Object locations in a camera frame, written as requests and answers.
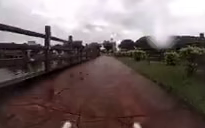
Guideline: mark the red paved path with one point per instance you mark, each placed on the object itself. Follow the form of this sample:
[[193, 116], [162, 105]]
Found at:
[[103, 86]]

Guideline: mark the row of dark trees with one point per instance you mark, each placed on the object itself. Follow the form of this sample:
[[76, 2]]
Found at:
[[136, 43]]

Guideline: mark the row of flowering bushes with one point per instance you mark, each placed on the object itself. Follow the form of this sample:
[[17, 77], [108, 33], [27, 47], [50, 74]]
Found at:
[[171, 57]]

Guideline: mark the robot's own part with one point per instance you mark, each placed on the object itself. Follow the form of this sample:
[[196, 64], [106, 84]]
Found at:
[[67, 125], [136, 125]]

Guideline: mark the grass strip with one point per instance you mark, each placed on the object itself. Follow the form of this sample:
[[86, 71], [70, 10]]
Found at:
[[176, 78]]

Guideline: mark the building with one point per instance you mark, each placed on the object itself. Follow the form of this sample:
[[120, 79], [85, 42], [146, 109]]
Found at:
[[190, 39]]

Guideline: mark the water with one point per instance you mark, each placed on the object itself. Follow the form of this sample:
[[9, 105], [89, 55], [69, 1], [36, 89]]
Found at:
[[3, 75]]

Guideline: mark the wooden rail fence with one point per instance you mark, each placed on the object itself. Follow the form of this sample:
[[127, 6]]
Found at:
[[47, 50]]

